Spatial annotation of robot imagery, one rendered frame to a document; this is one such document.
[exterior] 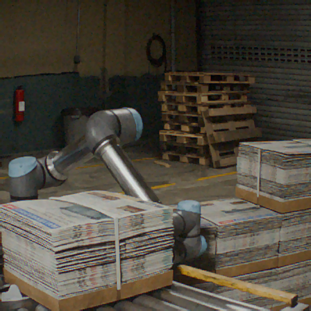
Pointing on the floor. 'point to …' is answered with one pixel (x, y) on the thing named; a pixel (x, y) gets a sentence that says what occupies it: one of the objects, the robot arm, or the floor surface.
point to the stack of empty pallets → (185, 84)
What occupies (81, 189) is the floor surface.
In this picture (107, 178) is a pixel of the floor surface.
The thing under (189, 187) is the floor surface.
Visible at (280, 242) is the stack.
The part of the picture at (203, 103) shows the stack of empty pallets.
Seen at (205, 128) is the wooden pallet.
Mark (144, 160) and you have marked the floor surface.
